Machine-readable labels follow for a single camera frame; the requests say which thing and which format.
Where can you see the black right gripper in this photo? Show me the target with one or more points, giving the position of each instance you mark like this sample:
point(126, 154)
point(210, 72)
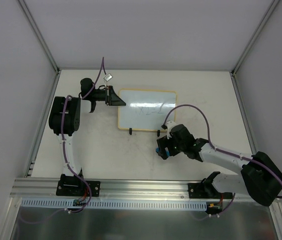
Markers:
point(164, 146)

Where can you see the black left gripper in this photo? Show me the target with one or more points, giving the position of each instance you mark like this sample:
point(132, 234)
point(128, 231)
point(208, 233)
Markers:
point(108, 95)

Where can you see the yellow framed whiteboard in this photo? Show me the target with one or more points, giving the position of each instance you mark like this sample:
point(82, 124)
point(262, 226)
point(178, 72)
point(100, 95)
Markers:
point(145, 109)

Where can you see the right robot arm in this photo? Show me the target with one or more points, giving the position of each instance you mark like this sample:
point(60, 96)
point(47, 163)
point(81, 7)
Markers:
point(254, 175)

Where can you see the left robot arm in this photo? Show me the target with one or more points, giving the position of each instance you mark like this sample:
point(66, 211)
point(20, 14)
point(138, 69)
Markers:
point(64, 121)

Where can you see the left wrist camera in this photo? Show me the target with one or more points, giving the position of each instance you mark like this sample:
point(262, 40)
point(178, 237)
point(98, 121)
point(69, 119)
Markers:
point(107, 77)

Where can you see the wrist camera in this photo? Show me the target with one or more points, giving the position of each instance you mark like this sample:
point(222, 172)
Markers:
point(168, 127)
point(107, 77)

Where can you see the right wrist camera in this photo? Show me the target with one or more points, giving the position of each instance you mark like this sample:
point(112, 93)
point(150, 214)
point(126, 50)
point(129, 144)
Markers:
point(168, 127)

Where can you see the wire whiteboard stand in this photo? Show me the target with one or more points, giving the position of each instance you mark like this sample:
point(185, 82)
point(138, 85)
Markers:
point(132, 130)

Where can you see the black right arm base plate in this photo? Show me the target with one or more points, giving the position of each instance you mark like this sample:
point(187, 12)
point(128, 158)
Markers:
point(205, 190)

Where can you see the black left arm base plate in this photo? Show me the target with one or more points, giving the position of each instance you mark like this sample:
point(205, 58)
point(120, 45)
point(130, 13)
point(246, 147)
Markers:
point(72, 186)

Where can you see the white slotted cable duct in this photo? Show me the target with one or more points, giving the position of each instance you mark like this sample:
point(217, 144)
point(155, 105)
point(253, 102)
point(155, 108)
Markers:
point(117, 204)

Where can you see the aluminium mounting rail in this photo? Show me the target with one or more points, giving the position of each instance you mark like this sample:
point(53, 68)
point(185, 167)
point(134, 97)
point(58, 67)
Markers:
point(116, 189)

